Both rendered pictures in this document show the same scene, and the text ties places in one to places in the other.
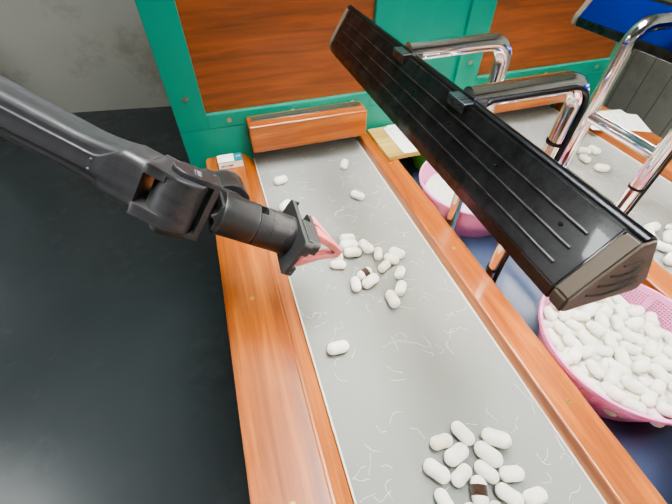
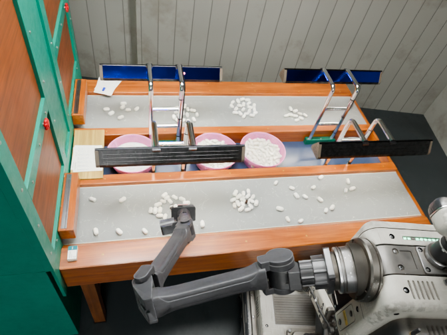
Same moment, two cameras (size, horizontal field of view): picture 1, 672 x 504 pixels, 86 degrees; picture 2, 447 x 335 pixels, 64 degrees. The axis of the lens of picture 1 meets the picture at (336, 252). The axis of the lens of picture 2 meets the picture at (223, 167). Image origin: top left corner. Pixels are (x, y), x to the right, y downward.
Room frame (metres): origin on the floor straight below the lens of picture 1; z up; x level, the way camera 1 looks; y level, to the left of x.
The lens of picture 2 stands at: (0.30, 0.88, 2.22)
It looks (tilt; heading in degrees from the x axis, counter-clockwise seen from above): 49 degrees down; 267
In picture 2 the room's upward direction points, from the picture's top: 14 degrees clockwise
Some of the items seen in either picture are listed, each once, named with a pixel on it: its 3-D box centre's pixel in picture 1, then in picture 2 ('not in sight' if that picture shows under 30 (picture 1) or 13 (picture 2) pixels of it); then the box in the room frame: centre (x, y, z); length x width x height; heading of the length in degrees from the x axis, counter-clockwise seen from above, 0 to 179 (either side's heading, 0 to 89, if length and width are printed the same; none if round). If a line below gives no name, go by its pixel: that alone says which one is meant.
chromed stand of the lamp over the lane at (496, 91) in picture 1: (451, 196); (170, 164); (0.48, -0.20, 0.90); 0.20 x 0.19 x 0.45; 18
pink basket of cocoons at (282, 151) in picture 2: not in sight; (261, 153); (0.03, -0.55, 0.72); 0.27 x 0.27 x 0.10
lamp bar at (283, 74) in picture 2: not in sight; (332, 74); (-0.29, -0.95, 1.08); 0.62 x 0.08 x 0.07; 18
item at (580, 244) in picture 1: (427, 97); (173, 152); (0.47, -0.12, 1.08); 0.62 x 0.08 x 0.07; 18
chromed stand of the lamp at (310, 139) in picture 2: not in sight; (326, 107); (-0.32, -0.87, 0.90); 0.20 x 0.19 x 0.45; 18
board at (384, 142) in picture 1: (432, 134); (88, 153); (0.92, -0.27, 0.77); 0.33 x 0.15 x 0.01; 108
